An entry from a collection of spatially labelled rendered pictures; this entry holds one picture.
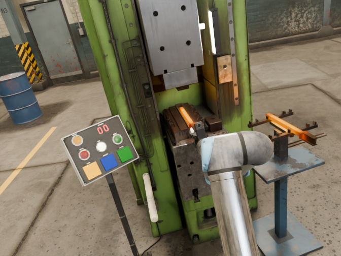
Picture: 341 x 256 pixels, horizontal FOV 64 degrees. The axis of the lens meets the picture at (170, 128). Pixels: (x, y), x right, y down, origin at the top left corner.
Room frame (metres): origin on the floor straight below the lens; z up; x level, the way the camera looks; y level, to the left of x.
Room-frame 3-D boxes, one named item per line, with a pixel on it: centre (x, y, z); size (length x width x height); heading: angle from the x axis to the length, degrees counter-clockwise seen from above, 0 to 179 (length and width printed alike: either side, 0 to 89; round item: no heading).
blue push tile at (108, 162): (1.29, 0.37, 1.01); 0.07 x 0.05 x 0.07; 121
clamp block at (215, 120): (1.62, -0.29, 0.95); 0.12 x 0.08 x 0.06; 6
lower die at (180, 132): (1.75, -0.09, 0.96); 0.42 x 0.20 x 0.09; 6
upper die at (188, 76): (1.75, -0.09, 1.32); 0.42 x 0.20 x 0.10; 6
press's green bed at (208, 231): (1.76, -0.15, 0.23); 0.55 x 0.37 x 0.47; 6
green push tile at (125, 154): (1.34, 0.28, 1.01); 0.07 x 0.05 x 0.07; 121
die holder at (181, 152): (1.76, -0.15, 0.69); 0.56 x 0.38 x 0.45; 6
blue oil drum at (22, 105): (5.32, 2.81, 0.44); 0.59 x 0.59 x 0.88
